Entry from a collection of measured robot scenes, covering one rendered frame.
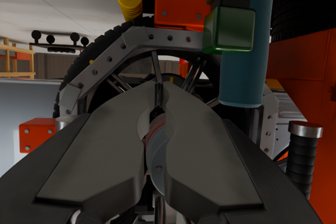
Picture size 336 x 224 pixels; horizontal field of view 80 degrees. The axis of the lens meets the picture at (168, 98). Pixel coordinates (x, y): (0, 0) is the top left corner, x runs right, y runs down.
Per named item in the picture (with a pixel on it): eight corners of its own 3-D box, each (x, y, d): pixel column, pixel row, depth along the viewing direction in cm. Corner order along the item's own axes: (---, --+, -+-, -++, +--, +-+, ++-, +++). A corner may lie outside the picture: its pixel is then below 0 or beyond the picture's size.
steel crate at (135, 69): (103, 38, 437) (103, 72, 446) (152, 41, 446) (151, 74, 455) (112, 44, 527) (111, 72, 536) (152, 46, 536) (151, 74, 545)
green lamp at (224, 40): (203, 15, 22) (200, 53, 22) (216, 2, 18) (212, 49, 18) (238, 18, 22) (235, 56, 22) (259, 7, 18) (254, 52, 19)
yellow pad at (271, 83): (246, 77, 113) (246, 86, 114) (261, 77, 99) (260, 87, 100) (270, 78, 115) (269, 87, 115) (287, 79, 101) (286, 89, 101)
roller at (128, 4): (126, 14, 72) (126, 31, 72) (114, -26, 43) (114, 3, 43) (143, 15, 72) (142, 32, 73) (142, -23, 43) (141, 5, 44)
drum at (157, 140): (146, 108, 55) (144, 157, 57) (147, 129, 34) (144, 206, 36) (196, 109, 57) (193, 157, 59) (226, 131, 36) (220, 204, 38)
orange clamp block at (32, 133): (71, 118, 54) (35, 117, 53) (59, 125, 47) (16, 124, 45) (71, 143, 55) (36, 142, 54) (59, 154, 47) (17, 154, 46)
